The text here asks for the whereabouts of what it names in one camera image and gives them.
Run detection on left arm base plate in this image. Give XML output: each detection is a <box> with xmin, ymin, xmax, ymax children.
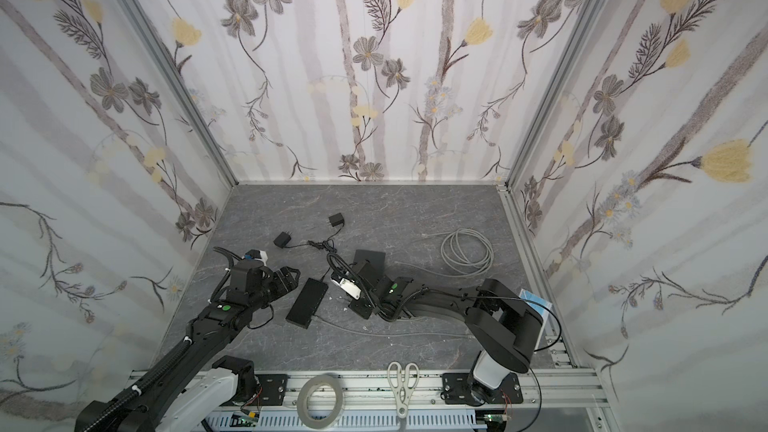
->
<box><xmin>222</xmin><ymin>373</ymin><xmax>289</xmax><ymax>409</ymax></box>

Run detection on white handled scissors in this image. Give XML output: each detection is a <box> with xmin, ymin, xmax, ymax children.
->
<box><xmin>387</xmin><ymin>361</ymin><xmax>421</xmax><ymax>420</ymax></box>

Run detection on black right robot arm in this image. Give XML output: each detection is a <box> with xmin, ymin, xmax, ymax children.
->
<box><xmin>331</xmin><ymin>261</ymin><xmax>562</xmax><ymax>407</ymax></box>

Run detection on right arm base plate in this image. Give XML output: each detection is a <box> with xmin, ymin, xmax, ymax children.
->
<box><xmin>440</xmin><ymin>372</ymin><xmax>524</xmax><ymax>407</ymax></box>

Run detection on blue face mask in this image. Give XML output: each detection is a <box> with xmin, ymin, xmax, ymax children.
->
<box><xmin>519</xmin><ymin>289</ymin><xmax>552</xmax><ymax>321</ymax></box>

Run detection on clear tape roll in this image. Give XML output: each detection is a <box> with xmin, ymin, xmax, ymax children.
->
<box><xmin>296</xmin><ymin>374</ymin><xmax>344</xmax><ymax>430</ymax></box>

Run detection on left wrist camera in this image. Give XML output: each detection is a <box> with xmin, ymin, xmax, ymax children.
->
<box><xmin>243</xmin><ymin>249</ymin><xmax>268</xmax><ymax>266</ymax></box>

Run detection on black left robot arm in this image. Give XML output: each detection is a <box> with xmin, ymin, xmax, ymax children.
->
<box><xmin>74</xmin><ymin>246</ymin><xmax>301</xmax><ymax>431</ymax></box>

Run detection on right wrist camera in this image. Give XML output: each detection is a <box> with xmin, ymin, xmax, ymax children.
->
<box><xmin>331</xmin><ymin>278</ymin><xmax>361</xmax><ymax>300</ymax></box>

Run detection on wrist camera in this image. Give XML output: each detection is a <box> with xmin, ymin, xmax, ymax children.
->
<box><xmin>331</xmin><ymin>278</ymin><xmax>361</xmax><ymax>300</ymax></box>
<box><xmin>243</xmin><ymin>249</ymin><xmax>268</xmax><ymax>266</ymax></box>

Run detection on black power adapter with cable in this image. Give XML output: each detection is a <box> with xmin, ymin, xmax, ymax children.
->
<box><xmin>273</xmin><ymin>232</ymin><xmax>337</xmax><ymax>253</ymax></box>

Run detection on coiled grey ethernet cable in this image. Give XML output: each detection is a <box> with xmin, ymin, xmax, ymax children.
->
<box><xmin>395</xmin><ymin>227</ymin><xmax>496</xmax><ymax>280</ymax></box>

